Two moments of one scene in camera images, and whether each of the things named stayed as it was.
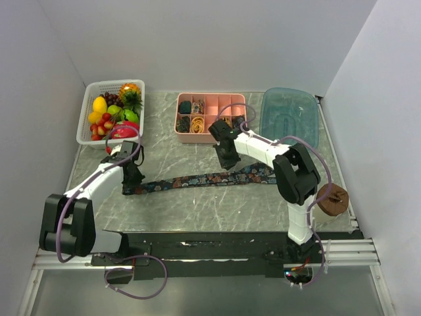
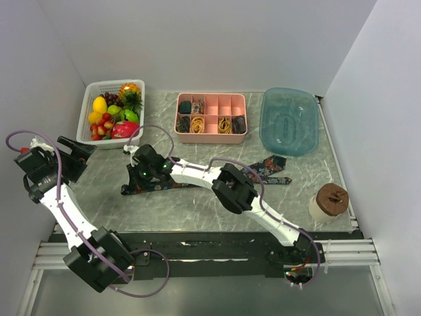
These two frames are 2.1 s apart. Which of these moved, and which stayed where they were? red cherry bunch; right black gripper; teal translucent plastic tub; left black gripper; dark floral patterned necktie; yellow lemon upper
Moved: right black gripper; left black gripper
Stayed: dark floral patterned necktie; teal translucent plastic tub; yellow lemon upper; red cherry bunch
